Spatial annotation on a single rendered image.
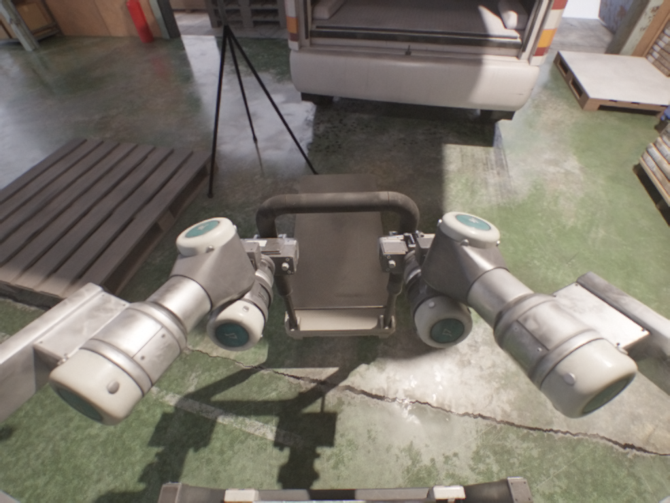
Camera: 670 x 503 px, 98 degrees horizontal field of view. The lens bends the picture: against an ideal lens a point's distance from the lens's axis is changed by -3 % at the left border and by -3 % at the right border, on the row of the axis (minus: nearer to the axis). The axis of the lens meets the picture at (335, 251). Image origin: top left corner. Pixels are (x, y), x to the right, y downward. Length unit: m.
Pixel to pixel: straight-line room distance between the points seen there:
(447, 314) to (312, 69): 1.89
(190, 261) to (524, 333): 0.40
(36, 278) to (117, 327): 1.48
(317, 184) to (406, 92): 0.84
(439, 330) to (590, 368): 0.20
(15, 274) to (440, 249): 1.82
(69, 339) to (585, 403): 0.49
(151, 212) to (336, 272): 1.06
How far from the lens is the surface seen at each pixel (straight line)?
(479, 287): 0.42
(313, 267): 1.21
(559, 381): 0.36
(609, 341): 0.39
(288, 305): 0.95
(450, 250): 0.44
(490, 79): 2.10
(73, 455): 1.48
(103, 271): 1.67
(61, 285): 1.74
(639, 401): 1.59
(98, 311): 0.42
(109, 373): 0.36
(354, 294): 1.13
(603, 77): 3.76
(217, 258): 0.43
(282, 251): 0.62
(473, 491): 0.80
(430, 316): 0.46
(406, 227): 0.68
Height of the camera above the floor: 1.17
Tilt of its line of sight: 50 degrees down
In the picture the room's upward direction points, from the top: 2 degrees counter-clockwise
